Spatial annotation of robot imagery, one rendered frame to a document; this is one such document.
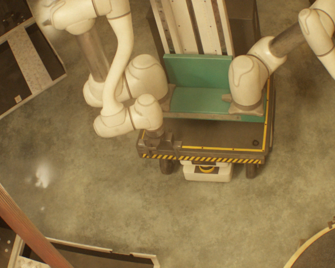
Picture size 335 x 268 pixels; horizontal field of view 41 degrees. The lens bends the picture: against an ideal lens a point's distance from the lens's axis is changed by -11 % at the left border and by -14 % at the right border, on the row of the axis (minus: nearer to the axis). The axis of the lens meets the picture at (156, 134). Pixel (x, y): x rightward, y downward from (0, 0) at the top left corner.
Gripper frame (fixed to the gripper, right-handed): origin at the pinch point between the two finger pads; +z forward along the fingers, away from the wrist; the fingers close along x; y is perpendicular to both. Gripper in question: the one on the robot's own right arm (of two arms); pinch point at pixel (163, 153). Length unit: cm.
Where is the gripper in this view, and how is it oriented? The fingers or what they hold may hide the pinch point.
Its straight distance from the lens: 236.6
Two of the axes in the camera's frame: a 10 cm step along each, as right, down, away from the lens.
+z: 2.1, 6.1, 7.7
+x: -9.6, -0.5, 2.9
